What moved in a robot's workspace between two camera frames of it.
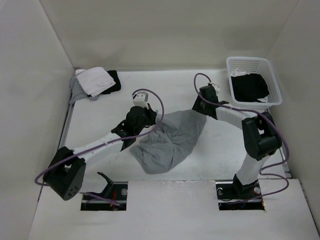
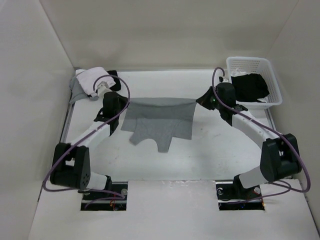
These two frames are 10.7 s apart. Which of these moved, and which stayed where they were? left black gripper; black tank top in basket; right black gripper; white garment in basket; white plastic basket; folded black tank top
Moved: left black gripper; right black gripper
Stayed: folded black tank top; black tank top in basket; white plastic basket; white garment in basket
